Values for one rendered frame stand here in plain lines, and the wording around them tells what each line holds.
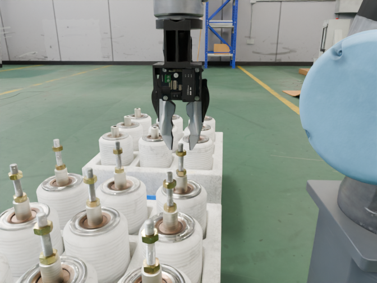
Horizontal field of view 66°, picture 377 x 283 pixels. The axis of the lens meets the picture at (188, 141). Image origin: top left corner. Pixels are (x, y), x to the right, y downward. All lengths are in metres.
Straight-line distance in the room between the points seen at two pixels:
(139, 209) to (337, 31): 4.50
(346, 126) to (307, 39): 6.80
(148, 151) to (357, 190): 0.55
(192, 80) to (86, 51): 6.79
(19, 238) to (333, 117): 0.44
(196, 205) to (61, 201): 0.25
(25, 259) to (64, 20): 6.97
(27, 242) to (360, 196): 0.46
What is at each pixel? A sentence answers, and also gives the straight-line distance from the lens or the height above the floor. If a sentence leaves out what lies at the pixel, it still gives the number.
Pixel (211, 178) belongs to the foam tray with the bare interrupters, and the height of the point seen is 0.17.
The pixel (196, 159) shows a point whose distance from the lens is 0.80.
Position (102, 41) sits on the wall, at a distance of 7.07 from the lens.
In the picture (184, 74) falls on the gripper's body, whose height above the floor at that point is 0.47.
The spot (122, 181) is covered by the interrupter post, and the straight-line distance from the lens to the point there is 0.57.
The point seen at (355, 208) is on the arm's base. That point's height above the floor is 0.32.
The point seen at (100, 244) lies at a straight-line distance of 0.46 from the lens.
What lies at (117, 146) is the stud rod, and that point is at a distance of 0.55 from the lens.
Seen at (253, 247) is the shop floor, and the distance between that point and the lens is 0.84.
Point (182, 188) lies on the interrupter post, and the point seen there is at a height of 0.26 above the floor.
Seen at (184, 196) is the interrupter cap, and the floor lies 0.25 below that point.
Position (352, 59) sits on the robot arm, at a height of 0.50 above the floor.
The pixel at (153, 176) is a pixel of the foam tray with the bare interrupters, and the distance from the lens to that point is 0.81.
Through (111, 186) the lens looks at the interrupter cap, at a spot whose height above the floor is 0.25.
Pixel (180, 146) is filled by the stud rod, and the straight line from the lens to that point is 0.52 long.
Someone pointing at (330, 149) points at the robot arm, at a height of 0.43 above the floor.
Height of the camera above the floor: 0.51
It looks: 19 degrees down
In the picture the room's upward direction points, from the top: straight up
